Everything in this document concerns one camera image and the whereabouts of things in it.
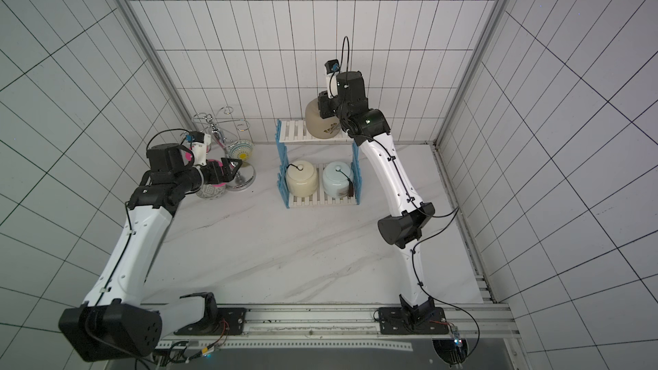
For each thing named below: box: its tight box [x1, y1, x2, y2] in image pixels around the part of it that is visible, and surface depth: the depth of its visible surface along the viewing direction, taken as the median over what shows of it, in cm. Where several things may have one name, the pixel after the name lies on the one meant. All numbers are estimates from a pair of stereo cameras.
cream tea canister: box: [286, 159, 318, 197], surface depth 95 cm
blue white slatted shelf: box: [275, 119, 363, 209], surface depth 97 cm
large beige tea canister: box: [305, 97, 342, 140], surface depth 77 cm
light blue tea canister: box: [322, 161, 354, 199], surface depth 95 cm
